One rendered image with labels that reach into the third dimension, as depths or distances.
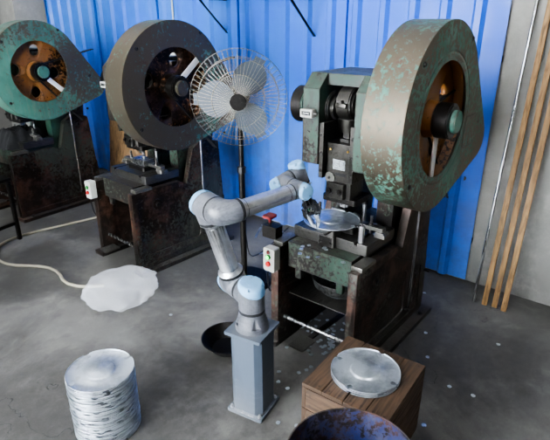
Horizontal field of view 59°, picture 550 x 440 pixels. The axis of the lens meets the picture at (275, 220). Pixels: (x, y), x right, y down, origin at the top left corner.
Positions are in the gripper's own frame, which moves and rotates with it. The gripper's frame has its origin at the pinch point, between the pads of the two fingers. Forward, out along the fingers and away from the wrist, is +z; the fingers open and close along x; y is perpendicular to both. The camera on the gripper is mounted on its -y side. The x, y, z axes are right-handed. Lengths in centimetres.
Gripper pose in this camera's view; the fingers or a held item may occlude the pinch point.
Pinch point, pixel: (316, 225)
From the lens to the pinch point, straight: 242.4
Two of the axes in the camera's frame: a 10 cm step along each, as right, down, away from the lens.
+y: 1.4, 3.7, -9.2
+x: 9.4, -3.5, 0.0
